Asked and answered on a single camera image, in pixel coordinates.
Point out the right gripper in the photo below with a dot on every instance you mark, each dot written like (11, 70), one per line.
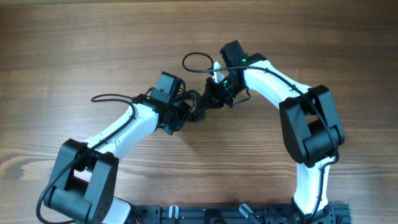
(211, 99)

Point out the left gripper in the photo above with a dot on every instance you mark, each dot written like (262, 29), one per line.
(170, 127)

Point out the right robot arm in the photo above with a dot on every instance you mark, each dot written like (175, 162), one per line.
(311, 129)

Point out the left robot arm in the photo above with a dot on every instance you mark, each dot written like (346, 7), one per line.
(83, 179)

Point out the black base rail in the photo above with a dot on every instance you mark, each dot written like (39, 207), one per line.
(268, 214)

